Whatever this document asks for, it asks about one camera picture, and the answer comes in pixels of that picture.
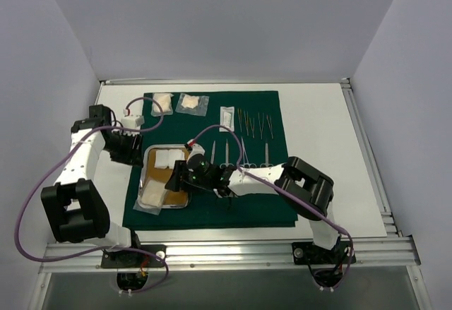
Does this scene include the steel scissors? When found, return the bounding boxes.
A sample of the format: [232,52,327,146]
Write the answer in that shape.
[210,141,216,164]
[220,141,233,169]

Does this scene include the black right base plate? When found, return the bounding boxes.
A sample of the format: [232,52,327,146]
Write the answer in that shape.
[291,242,350,266]

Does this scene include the aluminium right side rail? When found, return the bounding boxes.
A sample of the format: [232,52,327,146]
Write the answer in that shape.
[340,78,403,237]

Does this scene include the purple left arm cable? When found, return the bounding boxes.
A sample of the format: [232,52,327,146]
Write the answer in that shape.
[13,97,170,294]

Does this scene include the thin steel tweezers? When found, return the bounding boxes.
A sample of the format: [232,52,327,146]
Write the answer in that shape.
[258,113,265,140]
[244,111,249,136]
[237,109,243,133]
[248,117,255,138]

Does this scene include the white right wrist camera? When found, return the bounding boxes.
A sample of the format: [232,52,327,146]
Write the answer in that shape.
[184,140,205,157]

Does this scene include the dark green surgical cloth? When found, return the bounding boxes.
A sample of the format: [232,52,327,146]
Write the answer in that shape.
[123,91,298,231]

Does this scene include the white suture packet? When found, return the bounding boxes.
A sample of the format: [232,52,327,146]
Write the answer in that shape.
[220,107,235,131]

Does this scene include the steel instrument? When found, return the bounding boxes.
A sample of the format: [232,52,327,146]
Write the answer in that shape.
[266,115,274,140]

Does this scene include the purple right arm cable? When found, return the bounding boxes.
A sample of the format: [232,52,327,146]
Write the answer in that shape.
[190,125,355,288]

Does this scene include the aluminium rail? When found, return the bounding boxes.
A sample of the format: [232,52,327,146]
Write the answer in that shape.
[40,237,420,273]
[340,78,403,237]

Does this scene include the white gauze square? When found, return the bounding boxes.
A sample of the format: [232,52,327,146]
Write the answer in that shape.
[154,149,169,169]

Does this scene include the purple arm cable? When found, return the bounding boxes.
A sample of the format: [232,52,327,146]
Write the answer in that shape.
[190,125,355,288]
[13,97,170,294]

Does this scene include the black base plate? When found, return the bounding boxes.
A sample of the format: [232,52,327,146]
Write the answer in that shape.
[291,242,350,266]
[100,244,167,269]

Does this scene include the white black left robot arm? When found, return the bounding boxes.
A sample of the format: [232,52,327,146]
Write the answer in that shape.
[40,105,143,267]

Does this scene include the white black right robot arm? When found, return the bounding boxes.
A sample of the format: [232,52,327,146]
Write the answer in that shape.
[165,154,344,263]

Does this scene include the aluminium front rail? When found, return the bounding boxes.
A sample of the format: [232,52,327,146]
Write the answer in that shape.
[40,237,420,273]

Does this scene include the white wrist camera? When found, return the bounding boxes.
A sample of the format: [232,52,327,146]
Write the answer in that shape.
[184,140,205,157]
[121,114,144,129]

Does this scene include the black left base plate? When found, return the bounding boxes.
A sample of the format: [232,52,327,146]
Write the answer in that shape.
[100,244,167,269]

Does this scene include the white gauze pad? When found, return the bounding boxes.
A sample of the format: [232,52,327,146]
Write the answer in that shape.
[176,93,210,117]
[133,179,168,215]
[151,93,173,117]

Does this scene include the stainless steel instrument tray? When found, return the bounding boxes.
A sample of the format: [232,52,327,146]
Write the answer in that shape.
[138,144,191,209]

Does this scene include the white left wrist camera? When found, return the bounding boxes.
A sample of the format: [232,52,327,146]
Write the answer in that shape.
[121,114,144,129]

